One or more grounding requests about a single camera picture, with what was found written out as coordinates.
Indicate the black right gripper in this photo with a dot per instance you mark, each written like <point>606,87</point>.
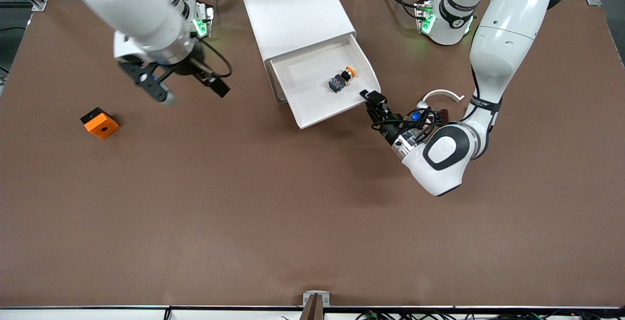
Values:
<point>192,65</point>

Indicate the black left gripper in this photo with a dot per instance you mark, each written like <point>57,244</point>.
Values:
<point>389,132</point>

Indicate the orange push button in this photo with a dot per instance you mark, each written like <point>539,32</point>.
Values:
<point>338,84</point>

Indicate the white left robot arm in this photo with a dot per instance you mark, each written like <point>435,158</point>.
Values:
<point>503,46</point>

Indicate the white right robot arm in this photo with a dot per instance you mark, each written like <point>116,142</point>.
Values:
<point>141,12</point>

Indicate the dark brown small component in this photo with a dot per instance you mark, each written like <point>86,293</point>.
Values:
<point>444,115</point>

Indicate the orange and black square block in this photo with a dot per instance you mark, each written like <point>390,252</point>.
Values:
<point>102,127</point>

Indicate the grey metal bracket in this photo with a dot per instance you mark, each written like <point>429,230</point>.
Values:
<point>324,298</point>

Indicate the brown tapered post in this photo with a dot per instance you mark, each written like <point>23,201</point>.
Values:
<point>312,310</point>

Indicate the white table edge rail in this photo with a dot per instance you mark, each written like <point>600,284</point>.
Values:
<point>97,314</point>

